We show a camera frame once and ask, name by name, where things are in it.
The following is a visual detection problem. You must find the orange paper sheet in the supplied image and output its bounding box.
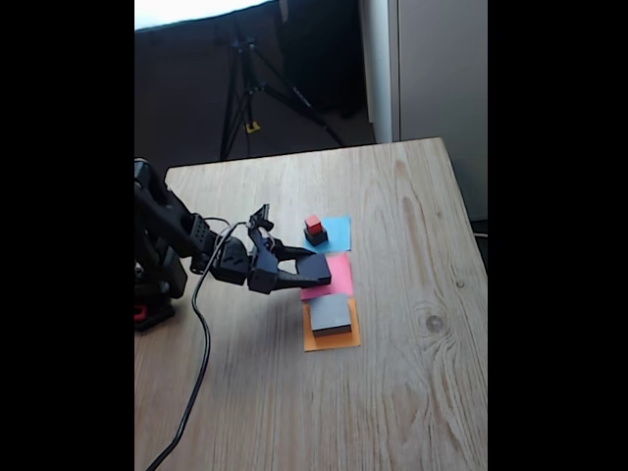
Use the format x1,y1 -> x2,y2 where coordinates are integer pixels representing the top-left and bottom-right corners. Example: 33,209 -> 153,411
302,297 -> 362,353

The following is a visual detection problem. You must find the large flat black block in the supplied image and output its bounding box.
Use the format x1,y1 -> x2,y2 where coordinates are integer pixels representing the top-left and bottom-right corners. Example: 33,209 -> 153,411
307,292 -> 358,339

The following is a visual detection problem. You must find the bright white panel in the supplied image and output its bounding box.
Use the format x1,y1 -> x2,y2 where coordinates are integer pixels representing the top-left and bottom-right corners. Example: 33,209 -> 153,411
134,0 -> 276,30

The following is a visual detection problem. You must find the black tripod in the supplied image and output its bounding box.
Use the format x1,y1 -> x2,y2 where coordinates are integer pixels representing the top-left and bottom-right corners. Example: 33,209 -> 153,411
218,28 -> 349,161

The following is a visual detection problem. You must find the bare circuit board camera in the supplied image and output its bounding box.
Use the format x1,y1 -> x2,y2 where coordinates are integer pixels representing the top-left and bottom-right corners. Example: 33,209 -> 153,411
247,203 -> 275,232

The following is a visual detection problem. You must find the white cabinet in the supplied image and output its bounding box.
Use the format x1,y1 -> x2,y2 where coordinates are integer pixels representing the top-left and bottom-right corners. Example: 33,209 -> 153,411
357,0 -> 489,222

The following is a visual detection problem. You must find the blue paper sheet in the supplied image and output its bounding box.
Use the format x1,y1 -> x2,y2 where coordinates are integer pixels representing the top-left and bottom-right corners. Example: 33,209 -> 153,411
302,214 -> 353,255

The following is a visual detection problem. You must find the medium black block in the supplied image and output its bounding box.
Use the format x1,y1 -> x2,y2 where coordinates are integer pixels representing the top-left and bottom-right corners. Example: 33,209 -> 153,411
295,252 -> 333,288

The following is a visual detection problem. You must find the black camera cable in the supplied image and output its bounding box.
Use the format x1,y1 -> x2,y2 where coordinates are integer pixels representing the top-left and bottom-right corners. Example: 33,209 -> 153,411
145,221 -> 251,471

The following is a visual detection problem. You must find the pink paper sheet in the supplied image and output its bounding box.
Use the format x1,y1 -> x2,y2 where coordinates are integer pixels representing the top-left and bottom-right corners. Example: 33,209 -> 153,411
299,252 -> 354,301

